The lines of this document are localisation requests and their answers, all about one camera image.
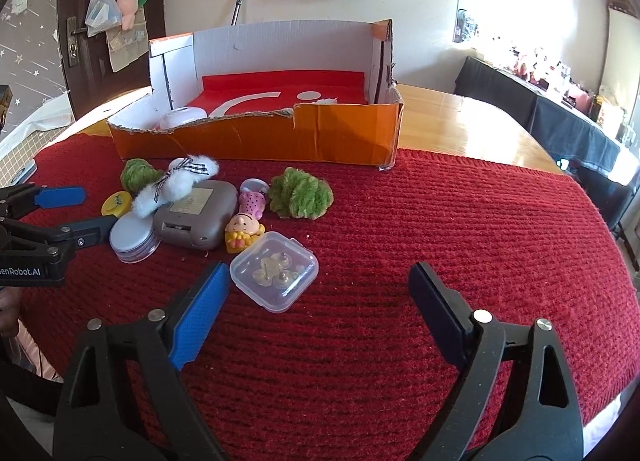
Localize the clear plastic bag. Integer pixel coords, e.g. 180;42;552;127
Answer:
85;0;122;37

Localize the large green fuzzy ball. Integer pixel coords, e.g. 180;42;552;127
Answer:
268;167;334;218

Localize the small green fuzzy ball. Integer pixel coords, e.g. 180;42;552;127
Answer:
120;158;166;192

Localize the pink doll figurine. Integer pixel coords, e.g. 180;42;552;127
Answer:
223;191;267;254

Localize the metal door handle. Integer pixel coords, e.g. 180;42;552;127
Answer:
66;16;88;67

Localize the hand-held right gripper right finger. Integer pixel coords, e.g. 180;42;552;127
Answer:
407;261;586;461

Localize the grey rounded case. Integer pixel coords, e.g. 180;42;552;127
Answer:
152;180;238;251

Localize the white round tin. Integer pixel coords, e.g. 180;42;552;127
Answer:
109;211;161;263

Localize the clear plastic box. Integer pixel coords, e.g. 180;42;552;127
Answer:
229;231;320;313

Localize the yellow round tape measure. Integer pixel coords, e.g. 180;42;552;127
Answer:
101;190;133;218

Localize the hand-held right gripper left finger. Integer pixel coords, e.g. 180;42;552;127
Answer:
52;261;233;461

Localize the white gridded board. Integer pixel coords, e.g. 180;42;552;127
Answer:
0;131;38;187

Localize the black cloth covered table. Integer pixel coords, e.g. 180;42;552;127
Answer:
454;56;640;232

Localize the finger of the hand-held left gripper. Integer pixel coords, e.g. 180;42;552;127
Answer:
0;184;87;223
45;214;118;251

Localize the red knitted mat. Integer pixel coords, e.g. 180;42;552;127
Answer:
20;134;640;447

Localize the white round device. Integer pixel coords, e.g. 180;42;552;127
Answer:
157;107;208;131

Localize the clutter of small figurines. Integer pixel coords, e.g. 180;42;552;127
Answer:
500;46;640;142

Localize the white plush bow checked ribbon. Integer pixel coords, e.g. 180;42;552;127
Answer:
131;154;221;218

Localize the orange cardboard box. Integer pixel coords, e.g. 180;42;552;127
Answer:
107;18;406;172

